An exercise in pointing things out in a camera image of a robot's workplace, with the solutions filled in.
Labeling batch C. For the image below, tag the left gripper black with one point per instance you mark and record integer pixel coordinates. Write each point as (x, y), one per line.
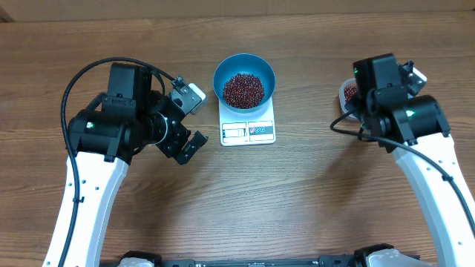
(193, 147)

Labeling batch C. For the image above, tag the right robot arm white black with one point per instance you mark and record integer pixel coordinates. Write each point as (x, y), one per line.
(413, 128)

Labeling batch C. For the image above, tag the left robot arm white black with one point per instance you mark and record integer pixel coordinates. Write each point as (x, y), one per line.
(142, 106)

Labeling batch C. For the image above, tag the white digital kitchen scale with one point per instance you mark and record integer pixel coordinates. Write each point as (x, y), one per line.
(253, 128)

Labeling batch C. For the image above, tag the red beans in bowl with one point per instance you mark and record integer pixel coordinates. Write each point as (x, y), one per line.
(243, 91)

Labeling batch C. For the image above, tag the blue bowl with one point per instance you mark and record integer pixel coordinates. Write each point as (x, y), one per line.
(249, 64)

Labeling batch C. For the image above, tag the clear plastic container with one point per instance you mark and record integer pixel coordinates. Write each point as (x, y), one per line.
(342, 102)

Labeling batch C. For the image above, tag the red beans in container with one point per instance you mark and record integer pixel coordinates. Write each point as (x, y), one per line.
(349, 92)

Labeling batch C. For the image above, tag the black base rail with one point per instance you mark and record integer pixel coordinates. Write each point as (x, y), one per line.
(376, 255)

